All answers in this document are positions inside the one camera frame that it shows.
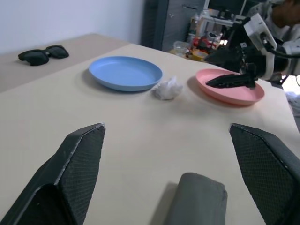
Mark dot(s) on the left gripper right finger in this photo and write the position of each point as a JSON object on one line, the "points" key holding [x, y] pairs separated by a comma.
{"points": [[272, 178]]}

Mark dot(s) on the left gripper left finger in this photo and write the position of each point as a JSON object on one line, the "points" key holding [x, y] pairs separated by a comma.
{"points": [[58, 187]]}

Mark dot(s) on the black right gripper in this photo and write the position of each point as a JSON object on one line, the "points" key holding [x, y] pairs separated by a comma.
{"points": [[257, 59]]}

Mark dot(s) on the pink plastic plate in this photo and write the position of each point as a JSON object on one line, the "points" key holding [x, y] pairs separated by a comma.
{"points": [[234, 95]]}

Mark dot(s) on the grey cloth pad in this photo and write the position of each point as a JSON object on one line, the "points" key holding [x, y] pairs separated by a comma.
{"points": [[194, 199]]}

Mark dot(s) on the yellow tape roll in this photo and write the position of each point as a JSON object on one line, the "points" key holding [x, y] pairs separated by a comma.
{"points": [[199, 55]]}

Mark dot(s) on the cluttered white shelf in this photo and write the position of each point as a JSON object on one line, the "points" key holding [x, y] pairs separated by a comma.
{"points": [[218, 21]]}

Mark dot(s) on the crumpled white tissue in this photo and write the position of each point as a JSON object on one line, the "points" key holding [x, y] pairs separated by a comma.
{"points": [[167, 90]]}

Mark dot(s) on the person in patterned shirt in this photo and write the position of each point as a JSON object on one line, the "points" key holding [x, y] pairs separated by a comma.
{"points": [[281, 29]]}

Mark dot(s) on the dark grey cabinet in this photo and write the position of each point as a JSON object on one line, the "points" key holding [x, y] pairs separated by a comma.
{"points": [[173, 23]]}

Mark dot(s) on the blue plastic plate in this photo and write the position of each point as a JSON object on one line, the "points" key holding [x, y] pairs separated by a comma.
{"points": [[124, 70]]}

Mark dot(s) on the black sunglasses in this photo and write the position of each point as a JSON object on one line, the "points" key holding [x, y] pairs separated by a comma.
{"points": [[35, 57]]}

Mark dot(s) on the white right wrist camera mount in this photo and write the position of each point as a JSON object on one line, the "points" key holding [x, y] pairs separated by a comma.
{"points": [[255, 25]]}

